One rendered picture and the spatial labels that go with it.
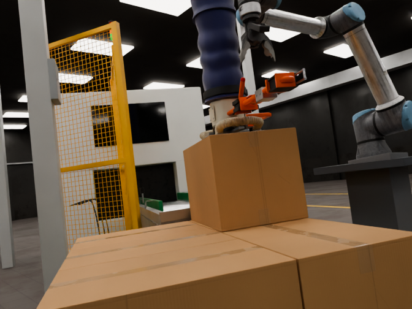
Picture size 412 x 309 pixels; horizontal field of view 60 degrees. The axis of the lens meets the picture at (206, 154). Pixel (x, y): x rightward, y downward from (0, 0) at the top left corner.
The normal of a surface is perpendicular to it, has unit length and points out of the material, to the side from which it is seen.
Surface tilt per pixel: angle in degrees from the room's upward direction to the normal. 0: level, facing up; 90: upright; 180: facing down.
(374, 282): 90
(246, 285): 90
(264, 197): 90
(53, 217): 90
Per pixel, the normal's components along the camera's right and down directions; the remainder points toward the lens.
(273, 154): 0.25, -0.10
